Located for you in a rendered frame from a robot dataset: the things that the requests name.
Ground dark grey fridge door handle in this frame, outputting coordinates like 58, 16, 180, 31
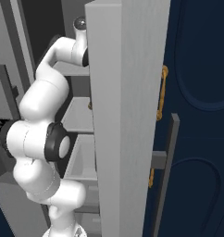
0, 63, 21, 121

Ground grey bar fridge door handle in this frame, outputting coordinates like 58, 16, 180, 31
150, 112, 180, 237

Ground navy cupboard door, oval groove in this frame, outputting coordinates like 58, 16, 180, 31
154, 0, 224, 138

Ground grey fridge shelf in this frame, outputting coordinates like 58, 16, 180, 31
53, 60, 91, 77
63, 133, 98, 182
60, 96, 95, 134

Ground grey fridge door, dark edge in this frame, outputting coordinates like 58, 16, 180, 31
0, 0, 36, 122

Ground short gold cupboard handle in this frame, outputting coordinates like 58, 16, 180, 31
147, 168, 156, 189

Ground long gold cupboard handle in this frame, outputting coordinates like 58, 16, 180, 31
156, 65, 169, 121

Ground navy cupboard door, arched groove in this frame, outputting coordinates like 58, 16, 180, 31
143, 135, 224, 237

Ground light grey fridge door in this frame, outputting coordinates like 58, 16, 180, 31
84, 0, 172, 237

